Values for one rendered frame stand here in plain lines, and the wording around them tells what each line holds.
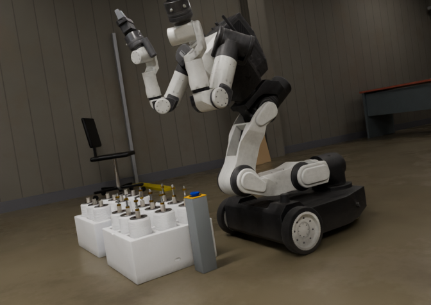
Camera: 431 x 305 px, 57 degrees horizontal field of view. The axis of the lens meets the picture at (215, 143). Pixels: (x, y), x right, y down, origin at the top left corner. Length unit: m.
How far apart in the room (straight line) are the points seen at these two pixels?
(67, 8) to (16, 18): 0.58
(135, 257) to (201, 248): 0.27
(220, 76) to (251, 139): 0.42
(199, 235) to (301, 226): 0.43
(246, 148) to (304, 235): 0.46
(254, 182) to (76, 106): 3.52
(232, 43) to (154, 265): 0.95
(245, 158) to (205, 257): 0.48
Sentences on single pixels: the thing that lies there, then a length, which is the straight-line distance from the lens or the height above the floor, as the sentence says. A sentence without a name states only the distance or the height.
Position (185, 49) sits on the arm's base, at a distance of 1.99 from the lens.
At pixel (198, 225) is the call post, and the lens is 1.64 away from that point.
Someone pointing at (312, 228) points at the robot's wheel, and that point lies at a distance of 1.78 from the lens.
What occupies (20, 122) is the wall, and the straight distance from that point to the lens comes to 4.91.
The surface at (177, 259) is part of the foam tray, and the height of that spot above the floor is 0.04.
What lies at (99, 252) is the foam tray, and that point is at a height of 0.03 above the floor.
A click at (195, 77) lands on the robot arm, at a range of 1.44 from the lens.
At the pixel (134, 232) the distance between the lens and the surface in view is 1.72.
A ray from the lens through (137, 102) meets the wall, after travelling 5.22.
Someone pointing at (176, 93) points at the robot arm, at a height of 0.78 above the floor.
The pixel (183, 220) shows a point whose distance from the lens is 1.81.
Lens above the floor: 0.59
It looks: 2 degrees down
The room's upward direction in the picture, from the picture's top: 8 degrees counter-clockwise
